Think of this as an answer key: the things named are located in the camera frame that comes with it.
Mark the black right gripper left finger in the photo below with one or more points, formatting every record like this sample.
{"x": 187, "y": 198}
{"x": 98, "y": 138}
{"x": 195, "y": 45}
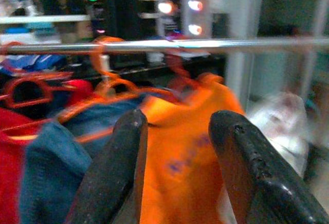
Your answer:
{"x": 113, "y": 172}

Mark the white shelf board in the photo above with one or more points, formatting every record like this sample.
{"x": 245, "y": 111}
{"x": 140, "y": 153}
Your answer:
{"x": 38, "y": 19}

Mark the white computer tower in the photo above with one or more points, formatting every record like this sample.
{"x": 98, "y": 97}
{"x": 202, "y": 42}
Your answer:
{"x": 185, "y": 18}

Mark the black computer tower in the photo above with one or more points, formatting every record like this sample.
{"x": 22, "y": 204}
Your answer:
{"x": 120, "y": 10}

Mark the white plastic bag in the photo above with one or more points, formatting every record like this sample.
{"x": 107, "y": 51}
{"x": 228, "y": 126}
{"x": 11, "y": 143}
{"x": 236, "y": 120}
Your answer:
{"x": 280, "y": 121}

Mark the red shirt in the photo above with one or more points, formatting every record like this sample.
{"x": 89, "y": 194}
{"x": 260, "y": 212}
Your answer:
{"x": 10, "y": 170}

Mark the orange shirt with blue print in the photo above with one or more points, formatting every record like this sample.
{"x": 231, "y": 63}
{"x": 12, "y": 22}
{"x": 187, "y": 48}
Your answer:
{"x": 180, "y": 141}

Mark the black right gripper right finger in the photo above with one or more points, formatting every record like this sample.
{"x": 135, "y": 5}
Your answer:
{"x": 257, "y": 177}

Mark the silver metal clothes rail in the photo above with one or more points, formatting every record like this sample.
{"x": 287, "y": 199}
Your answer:
{"x": 144, "y": 46}

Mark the orange plastic hanger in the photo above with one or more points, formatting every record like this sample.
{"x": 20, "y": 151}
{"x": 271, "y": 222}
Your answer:
{"x": 97, "y": 62}
{"x": 180, "y": 71}
{"x": 48, "y": 94}

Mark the blue white cloth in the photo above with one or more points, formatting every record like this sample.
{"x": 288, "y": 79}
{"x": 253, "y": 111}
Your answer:
{"x": 33, "y": 63}

